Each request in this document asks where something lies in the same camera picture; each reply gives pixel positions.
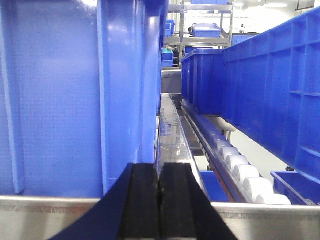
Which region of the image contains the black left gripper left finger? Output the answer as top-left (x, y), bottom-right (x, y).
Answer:
top-left (53, 163), bottom-right (160, 240)

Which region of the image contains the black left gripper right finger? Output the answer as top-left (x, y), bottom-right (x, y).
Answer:
top-left (159, 163), bottom-right (237, 240)

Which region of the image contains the blue shelf box upper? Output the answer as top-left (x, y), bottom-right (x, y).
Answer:
top-left (0, 0), bottom-right (168, 198)

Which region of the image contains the blue shelf box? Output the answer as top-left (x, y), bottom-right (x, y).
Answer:
top-left (182, 8), bottom-right (320, 182)
top-left (0, 0), bottom-right (168, 198)

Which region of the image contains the blue shelf box right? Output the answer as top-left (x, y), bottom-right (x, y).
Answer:
top-left (182, 8), bottom-right (320, 182)

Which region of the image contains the blue bin on far shelf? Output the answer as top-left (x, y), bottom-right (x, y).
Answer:
top-left (192, 23), bottom-right (221, 38)

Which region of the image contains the far metal shelf rack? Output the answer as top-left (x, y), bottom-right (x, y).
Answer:
top-left (164, 0), bottom-right (235, 68)

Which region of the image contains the blue bin lower middle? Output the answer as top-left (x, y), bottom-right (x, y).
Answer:
top-left (200, 171), bottom-right (230, 202)

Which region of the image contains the white roller track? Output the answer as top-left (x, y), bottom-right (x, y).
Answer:
top-left (181, 98), bottom-right (292, 206)

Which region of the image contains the blue bin lower right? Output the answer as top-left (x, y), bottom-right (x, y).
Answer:
top-left (270, 171), bottom-right (320, 206)

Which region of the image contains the stainless steel shelf rail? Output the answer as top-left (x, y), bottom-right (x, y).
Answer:
top-left (0, 195), bottom-right (320, 240)

